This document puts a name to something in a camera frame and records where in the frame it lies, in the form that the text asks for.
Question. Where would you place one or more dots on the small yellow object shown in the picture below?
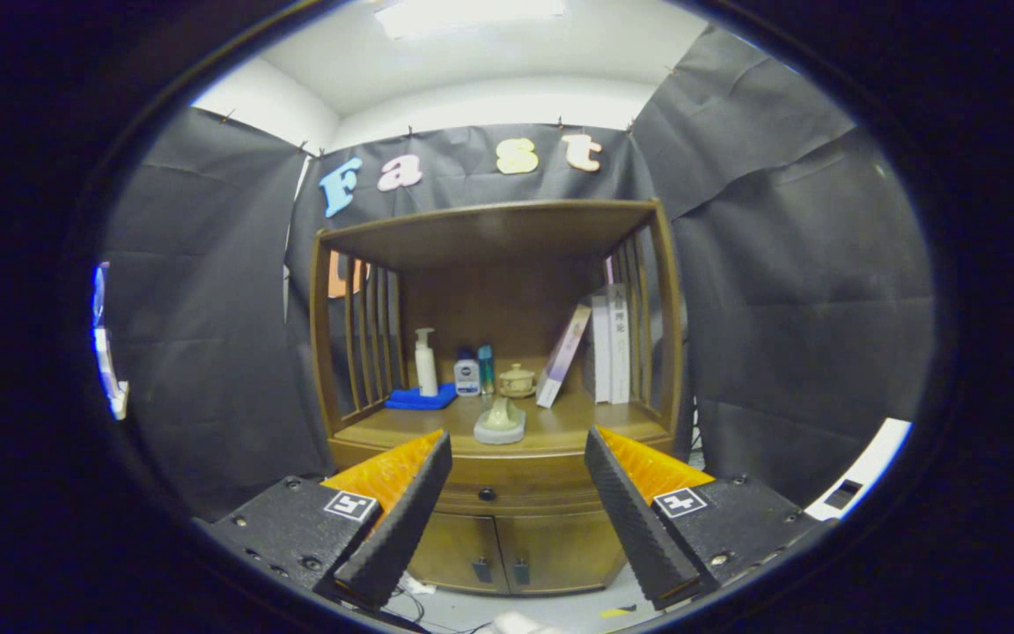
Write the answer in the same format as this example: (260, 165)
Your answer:
(617, 611)

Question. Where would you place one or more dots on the black backdrop cloth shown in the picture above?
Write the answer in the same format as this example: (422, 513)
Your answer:
(806, 282)

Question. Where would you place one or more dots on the grey patterned book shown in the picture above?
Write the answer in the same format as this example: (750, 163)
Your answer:
(588, 370)

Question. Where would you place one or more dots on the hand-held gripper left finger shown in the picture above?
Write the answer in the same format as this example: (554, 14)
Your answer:
(403, 528)

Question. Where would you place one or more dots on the purple white leaning book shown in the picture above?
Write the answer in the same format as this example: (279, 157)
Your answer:
(560, 361)

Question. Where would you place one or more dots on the white book black characters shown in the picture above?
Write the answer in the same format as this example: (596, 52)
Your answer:
(620, 361)

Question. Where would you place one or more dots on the wooden cabinet door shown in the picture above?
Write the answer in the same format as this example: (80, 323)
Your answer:
(454, 550)
(569, 550)

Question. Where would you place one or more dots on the white bottle blue label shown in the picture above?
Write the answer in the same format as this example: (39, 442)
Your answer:
(467, 380)

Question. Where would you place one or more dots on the white appliance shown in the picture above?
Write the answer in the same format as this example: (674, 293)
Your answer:
(877, 458)

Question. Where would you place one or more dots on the white pump bottle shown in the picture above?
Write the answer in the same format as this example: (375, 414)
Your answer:
(426, 374)

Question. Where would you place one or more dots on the teal slim bottle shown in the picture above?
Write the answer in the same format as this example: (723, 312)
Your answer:
(486, 374)

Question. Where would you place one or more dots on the wooden countertop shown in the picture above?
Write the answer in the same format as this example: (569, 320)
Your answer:
(551, 430)

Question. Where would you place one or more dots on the beige lidded teacup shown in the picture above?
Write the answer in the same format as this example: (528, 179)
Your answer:
(517, 382)

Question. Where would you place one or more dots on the wooden cabinet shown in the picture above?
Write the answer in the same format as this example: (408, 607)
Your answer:
(489, 233)

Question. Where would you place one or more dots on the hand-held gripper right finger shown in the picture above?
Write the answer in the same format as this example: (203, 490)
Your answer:
(637, 528)

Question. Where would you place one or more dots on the blue folded cloth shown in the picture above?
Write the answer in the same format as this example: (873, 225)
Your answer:
(415, 401)

